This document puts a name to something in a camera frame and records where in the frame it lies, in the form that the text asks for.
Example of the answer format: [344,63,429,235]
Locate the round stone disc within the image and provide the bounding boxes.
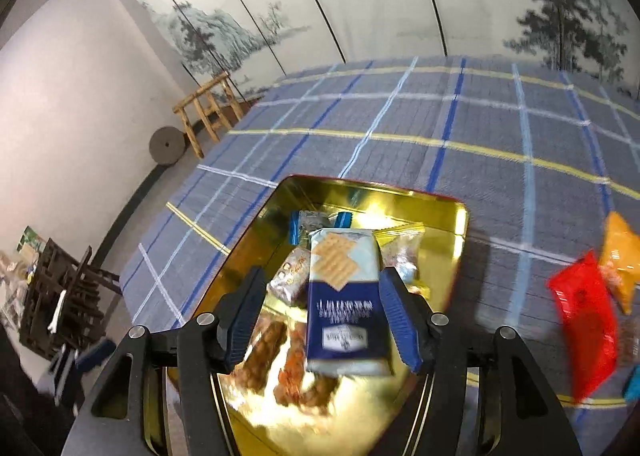
[149,127,186,167]

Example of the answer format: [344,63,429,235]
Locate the orange snack packet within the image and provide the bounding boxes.
[599,211,640,315]

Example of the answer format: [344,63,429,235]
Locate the clear pork floss snack bag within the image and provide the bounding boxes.
[232,312,340,414]

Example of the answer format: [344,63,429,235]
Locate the gold and maroon tin box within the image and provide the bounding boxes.
[164,174,471,456]

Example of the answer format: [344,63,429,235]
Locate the blue plaid tablecloth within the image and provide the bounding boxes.
[118,54,640,456]

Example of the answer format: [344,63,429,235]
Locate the painted folding screen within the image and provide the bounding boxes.
[137,0,639,96]

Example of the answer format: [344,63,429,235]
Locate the red snack packet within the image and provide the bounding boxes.
[547,250,618,403]

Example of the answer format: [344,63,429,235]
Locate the bamboo stool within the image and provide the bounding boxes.
[172,70,245,159]

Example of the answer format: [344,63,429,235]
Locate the white red wrapped cake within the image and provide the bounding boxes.
[267,247,310,306]

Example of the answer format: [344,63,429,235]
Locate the blue white cracker pack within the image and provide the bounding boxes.
[306,228,392,377]

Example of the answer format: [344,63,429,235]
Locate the dark wooden rack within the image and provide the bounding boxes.
[18,240,122,361]

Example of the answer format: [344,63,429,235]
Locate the blue candy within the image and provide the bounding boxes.
[623,365,640,402]

